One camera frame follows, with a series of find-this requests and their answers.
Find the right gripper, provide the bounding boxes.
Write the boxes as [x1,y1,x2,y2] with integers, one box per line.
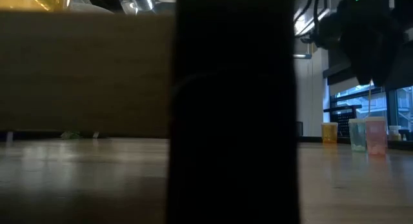
[337,10,406,88]

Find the black roller blind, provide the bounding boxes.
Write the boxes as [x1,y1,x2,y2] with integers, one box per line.
[385,39,413,92]

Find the black perforated rack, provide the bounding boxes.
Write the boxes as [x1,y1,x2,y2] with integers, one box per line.
[323,104,363,137]

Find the white lidded jar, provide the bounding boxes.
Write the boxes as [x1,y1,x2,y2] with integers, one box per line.
[388,125,403,141]

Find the clear greenish plastic cup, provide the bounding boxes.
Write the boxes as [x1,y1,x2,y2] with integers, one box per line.
[347,118,367,153]

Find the green succulent plant in pot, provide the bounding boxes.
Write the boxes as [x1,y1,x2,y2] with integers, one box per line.
[60,130,81,140]

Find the yellow hanging cord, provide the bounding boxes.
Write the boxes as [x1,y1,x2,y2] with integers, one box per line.
[367,80,373,118]

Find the silver ceiling air duct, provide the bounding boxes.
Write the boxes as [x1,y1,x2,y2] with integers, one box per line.
[293,0,343,44]

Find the black aluminium table frame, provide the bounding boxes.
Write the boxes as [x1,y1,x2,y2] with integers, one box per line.
[0,130,413,151]

